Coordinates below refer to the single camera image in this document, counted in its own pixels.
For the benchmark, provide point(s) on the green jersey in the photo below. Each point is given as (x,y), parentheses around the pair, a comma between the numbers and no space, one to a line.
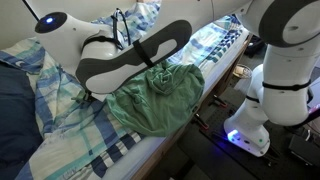
(158,101)

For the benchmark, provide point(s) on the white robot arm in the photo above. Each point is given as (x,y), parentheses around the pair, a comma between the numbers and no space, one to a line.
(103,57)

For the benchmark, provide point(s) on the round basket on floor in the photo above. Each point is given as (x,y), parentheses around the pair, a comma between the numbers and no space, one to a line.
(242,71)

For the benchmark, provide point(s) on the blue checked duvet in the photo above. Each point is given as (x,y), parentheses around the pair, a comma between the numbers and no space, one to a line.
(81,139)

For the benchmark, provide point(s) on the dark blue pillow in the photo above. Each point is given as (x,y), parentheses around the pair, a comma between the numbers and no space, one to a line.
(19,134)

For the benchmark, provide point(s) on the red-handled clamp near bed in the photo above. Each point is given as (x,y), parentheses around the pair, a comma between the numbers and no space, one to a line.
(200,122)

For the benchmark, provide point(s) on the red-handled clamp far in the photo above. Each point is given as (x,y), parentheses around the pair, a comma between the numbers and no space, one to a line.
(218,101)

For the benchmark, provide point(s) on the wooden bed frame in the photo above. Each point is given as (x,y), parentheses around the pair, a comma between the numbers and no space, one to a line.
(186,126)

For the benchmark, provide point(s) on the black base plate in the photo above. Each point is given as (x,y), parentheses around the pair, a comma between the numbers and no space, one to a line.
(290,156)

